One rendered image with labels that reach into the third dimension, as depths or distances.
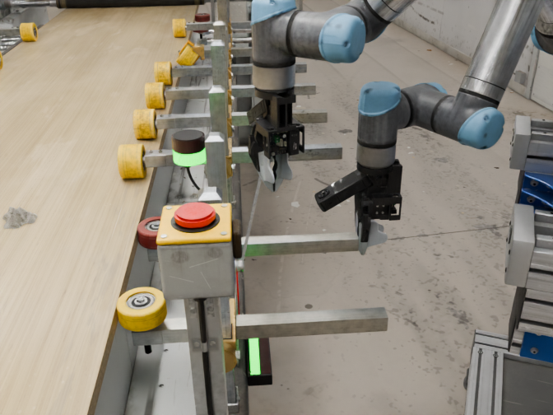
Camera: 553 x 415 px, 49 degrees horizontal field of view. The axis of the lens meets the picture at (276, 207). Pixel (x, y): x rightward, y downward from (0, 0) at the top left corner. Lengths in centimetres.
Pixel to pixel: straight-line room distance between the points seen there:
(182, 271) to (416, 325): 190
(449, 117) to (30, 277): 80
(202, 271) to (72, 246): 67
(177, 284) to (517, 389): 148
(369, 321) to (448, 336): 136
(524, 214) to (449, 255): 175
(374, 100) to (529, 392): 112
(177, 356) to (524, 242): 74
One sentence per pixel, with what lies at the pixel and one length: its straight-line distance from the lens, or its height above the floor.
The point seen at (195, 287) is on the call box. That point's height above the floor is 117.
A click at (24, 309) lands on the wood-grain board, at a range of 108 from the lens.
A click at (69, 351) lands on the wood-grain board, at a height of 90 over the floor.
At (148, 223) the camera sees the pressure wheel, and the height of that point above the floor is 90.
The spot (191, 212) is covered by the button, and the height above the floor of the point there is 123.
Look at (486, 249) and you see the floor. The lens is 297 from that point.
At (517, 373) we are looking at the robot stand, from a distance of 200.
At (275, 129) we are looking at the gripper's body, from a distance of 106.
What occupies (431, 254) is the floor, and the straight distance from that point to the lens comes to 287.
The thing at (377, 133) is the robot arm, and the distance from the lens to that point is 114.
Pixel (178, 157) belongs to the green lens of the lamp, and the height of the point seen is 108.
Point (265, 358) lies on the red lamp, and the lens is 120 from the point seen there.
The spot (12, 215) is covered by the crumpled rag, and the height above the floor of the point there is 92.
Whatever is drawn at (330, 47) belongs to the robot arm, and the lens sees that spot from 98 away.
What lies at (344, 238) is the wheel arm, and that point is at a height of 86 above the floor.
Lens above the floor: 151
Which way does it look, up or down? 28 degrees down
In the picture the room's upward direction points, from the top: 1 degrees counter-clockwise
